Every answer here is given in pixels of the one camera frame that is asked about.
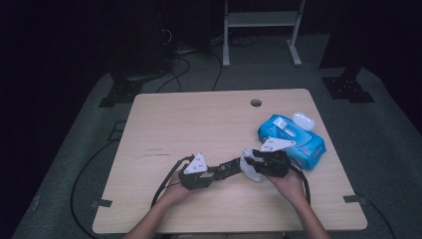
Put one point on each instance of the grey tape strip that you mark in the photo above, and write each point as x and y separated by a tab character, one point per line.
353	198
103	203

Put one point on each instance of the person's left hand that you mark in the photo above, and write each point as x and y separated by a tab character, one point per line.
175	192

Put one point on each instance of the blue wet wipes pack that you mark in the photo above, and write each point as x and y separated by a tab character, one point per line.
308	149

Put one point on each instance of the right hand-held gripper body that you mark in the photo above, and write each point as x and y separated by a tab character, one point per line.
275	162

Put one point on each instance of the black stand base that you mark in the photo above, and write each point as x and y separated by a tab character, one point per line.
346	88
122	91

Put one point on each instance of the blue toy car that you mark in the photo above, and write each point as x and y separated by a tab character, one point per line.
230	167

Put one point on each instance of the white metal stand frame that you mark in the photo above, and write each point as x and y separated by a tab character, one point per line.
262	19

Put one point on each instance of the person's right hand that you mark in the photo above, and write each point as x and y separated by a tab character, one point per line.
292	187

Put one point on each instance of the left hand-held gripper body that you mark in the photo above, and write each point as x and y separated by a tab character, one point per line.
195	166

